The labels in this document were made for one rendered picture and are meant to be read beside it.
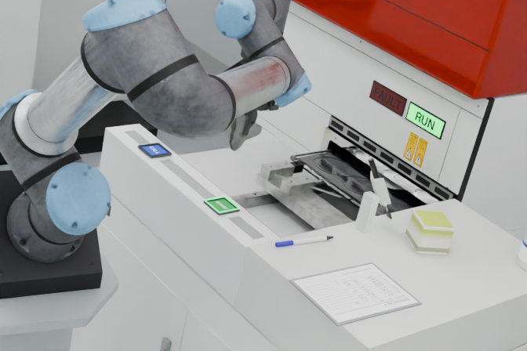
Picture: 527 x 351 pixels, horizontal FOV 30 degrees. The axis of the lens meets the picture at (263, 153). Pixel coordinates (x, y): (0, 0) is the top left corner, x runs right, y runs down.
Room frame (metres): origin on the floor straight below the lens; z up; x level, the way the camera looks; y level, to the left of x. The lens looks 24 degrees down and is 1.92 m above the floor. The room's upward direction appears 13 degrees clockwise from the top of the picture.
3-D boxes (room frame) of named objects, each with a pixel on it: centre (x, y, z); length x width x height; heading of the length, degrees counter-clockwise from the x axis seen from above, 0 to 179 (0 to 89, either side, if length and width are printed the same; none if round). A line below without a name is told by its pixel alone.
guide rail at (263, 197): (2.15, -0.03, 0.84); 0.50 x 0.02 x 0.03; 134
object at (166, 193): (1.90, 0.15, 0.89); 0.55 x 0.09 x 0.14; 44
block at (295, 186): (2.13, -0.10, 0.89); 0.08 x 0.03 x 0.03; 134
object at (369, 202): (1.85, -0.25, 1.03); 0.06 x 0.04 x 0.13; 134
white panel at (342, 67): (2.40, -0.19, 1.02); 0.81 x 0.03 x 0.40; 44
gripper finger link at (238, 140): (1.81, 0.04, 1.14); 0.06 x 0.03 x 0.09; 134
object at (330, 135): (2.26, -0.30, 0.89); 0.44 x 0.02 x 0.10; 44
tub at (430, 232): (1.83, -0.37, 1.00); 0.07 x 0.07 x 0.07; 17
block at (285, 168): (2.18, -0.04, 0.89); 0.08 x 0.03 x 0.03; 134
